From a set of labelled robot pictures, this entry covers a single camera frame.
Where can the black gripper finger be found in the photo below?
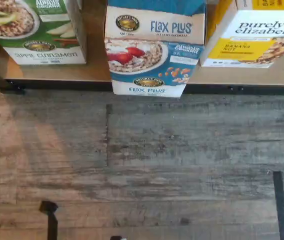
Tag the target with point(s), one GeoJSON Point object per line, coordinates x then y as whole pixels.
{"type": "Point", "coordinates": [282, 207]}
{"type": "Point", "coordinates": [52, 222]}

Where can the blue white flax plus box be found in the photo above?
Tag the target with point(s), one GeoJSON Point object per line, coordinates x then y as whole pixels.
{"type": "Point", "coordinates": [154, 57]}
{"type": "Point", "coordinates": [156, 6]}

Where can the black metal shelf rack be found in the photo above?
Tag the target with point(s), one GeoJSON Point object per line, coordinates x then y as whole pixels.
{"type": "Point", "coordinates": [56, 73]}

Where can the yellow white purely elizabeth box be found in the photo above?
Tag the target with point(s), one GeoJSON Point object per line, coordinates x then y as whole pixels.
{"type": "Point", "coordinates": [269, 3]}
{"type": "Point", "coordinates": [252, 40]}

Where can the green apple cinnamon oatmeal box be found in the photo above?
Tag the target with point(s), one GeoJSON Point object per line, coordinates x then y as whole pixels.
{"type": "Point", "coordinates": [36, 32]}

